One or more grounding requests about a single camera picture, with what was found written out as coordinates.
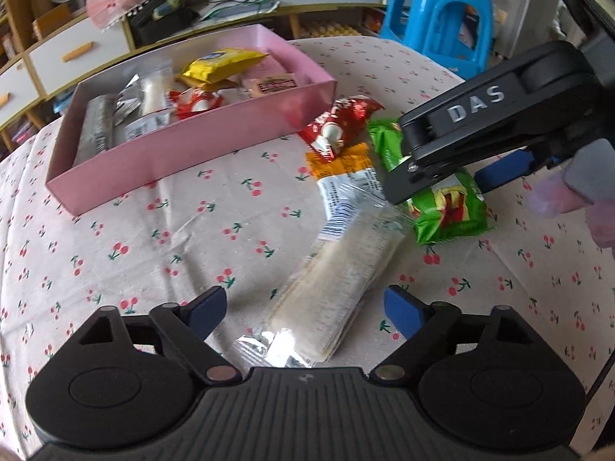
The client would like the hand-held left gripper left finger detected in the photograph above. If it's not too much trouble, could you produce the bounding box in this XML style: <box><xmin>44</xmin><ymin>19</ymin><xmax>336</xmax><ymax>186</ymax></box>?
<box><xmin>72</xmin><ymin>285</ymin><xmax>239</xmax><ymax>385</ymax></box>

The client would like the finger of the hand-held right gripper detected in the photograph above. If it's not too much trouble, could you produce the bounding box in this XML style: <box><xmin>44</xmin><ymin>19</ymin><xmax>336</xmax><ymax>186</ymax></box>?
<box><xmin>475</xmin><ymin>150</ymin><xmax>537</xmax><ymax>194</ymax></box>
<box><xmin>383</xmin><ymin>156</ymin><xmax>465</xmax><ymax>206</ymax></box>

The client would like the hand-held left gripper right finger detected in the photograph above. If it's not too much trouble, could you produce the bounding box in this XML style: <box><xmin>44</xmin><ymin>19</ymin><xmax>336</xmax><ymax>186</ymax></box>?
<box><xmin>368</xmin><ymin>284</ymin><xmax>537</xmax><ymax>385</ymax></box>

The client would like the green snack packet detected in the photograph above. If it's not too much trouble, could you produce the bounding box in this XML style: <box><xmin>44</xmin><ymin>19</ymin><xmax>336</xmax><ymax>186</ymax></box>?
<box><xmin>367</xmin><ymin>118</ymin><xmax>497</xmax><ymax>247</ymax></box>

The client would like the long clear cracker packet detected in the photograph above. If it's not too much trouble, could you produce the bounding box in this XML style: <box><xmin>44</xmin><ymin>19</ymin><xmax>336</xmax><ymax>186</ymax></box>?
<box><xmin>233</xmin><ymin>143</ymin><xmax>415</xmax><ymax>369</ymax></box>

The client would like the pink cardboard box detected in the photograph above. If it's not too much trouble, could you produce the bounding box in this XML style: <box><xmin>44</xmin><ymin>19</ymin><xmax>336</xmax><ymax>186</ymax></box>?
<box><xmin>45</xmin><ymin>23</ymin><xmax>337</xmax><ymax>217</ymax></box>

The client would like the red foil snack packet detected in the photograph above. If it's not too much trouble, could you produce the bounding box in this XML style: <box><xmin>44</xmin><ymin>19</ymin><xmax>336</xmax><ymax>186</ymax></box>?
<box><xmin>297</xmin><ymin>97</ymin><xmax>386</xmax><ymax>160</ymax></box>
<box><xmin>167</xmin><ymin>88</ymin><xmax>225</xmax><ymax>122</ymax></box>

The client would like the person's right hand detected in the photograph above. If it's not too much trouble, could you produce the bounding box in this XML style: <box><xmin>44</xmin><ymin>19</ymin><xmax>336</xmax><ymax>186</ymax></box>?
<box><xmin>530</xmin><ymin>138</ymin><xmax>615</xmax><ymax>251</ymax></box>

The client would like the grey refrigerator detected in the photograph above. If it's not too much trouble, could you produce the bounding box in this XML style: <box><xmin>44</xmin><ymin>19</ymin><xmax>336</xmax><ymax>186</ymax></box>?
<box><xmin>494</xmin><ymin>0</ymin><xmax>570</xmax><ymax>59</ymax></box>

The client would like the blue plastic stool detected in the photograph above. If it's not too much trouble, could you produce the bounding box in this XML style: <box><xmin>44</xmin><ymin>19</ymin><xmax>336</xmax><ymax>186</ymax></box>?
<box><xmin>379</xmin><ymin>0</ymin><xmax>497</xmax><ymax>80</ymax></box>

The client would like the beige packet dark red label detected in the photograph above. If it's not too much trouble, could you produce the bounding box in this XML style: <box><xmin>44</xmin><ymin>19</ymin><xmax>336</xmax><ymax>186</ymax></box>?
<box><xmin>241</xmin><ymin>71</ymin><xmax>302</xmax><ymax>100</ymax></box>

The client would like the yellow egg tray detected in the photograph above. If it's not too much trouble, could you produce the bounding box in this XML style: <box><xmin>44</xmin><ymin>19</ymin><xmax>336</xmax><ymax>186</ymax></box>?
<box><xmin>297</xmin><ymin>21</ymin><xmax>362</xmax><ymax>40</ymax></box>

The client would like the silver long snack packet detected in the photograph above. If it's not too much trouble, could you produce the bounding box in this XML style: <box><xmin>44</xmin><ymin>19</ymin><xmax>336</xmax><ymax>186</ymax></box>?
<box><xmin>72</xmin><ymin>95</ymin><xmax>119</xmax><ymax>165</ymax></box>

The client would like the yellow snack packet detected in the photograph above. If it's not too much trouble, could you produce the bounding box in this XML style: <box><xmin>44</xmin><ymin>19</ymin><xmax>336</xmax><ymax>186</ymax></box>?
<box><xmin>175</xmin><ymin>47</ymin><xmax>271</xmax><ymax>86</ymax></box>

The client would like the white long snack packet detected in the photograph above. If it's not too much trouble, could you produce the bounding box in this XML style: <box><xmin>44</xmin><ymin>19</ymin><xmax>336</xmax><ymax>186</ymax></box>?
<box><xmin>138</xmin><ymin>60</ymin><xmax>175</xmax><ymax>117</ymax></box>

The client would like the stack of papers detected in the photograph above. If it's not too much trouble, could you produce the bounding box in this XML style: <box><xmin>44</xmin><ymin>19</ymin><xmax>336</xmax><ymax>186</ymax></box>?
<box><xmin>196</xmin><ymin>0</ymin><xmax>281</xmax><ymax>24</ymax></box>

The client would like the white cabinet drawer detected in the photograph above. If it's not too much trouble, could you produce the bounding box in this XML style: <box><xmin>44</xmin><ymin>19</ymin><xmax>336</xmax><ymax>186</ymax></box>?
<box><xmin>28</xmin><ymin>15</ymin><xmax>134</xmax><ymax>98</ymax></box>
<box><xmin>0</xmin><ymin>56</ymin><xmax>43</xmax><ymax>129</ymax></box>

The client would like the wooden low cabinet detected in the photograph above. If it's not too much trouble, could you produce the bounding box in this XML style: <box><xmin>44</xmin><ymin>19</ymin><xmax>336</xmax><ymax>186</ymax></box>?
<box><xmin>0</xmin><ymin>0</ymin><xmax>402</xmax><ymax>131</ymax></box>

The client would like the black bag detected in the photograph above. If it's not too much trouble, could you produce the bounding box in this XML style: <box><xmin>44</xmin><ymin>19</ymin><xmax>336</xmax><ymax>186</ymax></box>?
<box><xmin>129</xmin><ymin>0</ymin><xmax>199</xmax><ymax>45</ymax></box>

